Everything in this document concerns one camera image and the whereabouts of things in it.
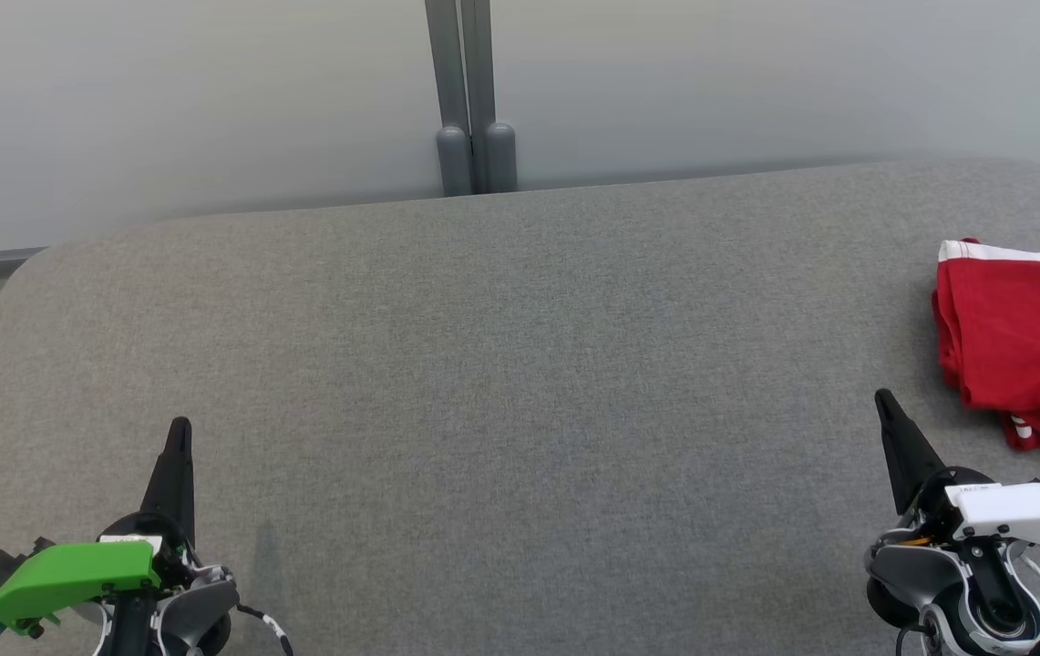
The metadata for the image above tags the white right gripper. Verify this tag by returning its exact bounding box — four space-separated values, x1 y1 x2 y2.
874 388 1040 559

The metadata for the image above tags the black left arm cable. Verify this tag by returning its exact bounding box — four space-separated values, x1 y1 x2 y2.
232 603 294 656

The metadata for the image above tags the grey metal partition post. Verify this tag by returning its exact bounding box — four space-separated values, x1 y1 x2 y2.
459 0 519 195
424 0 473 198

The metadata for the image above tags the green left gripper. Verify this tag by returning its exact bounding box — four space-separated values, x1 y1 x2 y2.
0 416 196 639

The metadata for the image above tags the red shorts white trim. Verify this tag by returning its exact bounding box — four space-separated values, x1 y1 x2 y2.
931 238 1040 431

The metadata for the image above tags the grey fabric sofa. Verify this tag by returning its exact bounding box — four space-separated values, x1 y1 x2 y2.
0 157 1040 656

